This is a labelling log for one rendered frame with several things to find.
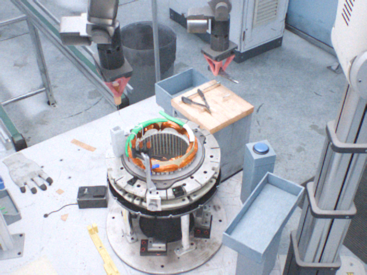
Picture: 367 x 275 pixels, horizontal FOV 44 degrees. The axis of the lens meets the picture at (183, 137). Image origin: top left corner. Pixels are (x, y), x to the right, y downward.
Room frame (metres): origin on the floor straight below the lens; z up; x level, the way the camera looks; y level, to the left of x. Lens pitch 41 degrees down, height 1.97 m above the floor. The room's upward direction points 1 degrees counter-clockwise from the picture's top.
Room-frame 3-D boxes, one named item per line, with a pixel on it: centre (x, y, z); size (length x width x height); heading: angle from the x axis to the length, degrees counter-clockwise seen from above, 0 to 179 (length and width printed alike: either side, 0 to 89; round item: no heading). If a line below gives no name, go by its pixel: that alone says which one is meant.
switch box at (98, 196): (1.02, 0.31, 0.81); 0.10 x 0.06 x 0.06; 92
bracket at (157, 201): (0.77, 0.08, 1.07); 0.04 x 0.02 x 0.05; 83
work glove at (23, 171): (1.16, 0.57, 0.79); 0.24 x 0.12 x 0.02; 35
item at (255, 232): (0.74, -0.20, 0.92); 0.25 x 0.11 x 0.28; 145
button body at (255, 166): (1.00, -0.23, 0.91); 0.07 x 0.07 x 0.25; 15
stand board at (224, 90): (1.19, -0.09, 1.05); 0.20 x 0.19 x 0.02; 37
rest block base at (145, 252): (0.81, 0.09, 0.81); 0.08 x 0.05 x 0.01; 89
